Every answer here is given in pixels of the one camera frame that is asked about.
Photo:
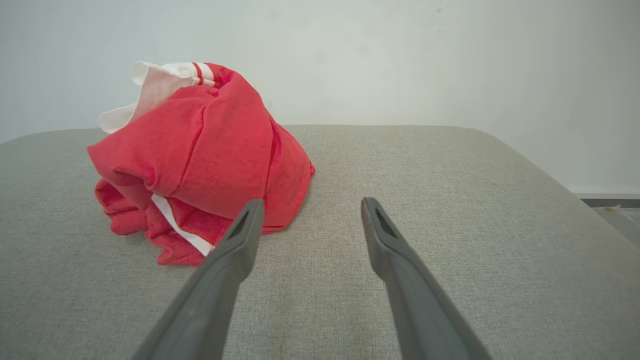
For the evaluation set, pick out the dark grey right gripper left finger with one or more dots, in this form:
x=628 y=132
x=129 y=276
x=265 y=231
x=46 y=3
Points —
x=210 y=310

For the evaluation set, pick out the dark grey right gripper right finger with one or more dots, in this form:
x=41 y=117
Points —
x=425 y=315

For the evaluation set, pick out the red basketball jersey white trim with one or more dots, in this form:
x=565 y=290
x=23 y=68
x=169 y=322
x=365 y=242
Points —
x=225 y=150

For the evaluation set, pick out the wall baseboard strip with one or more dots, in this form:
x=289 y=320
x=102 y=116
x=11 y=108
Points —
x=615 y=196

